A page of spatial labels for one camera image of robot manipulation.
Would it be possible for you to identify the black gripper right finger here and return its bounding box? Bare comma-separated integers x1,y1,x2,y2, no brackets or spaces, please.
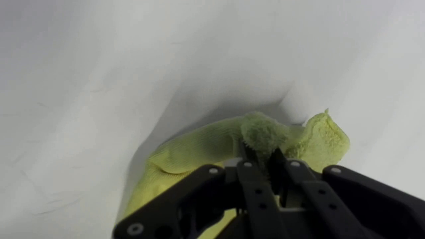
267,148,425,239

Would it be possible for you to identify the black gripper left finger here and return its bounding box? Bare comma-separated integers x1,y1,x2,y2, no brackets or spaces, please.
112,148,272,239

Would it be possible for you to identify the yellow cloth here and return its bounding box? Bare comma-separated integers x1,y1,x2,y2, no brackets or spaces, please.
118,108,352,239

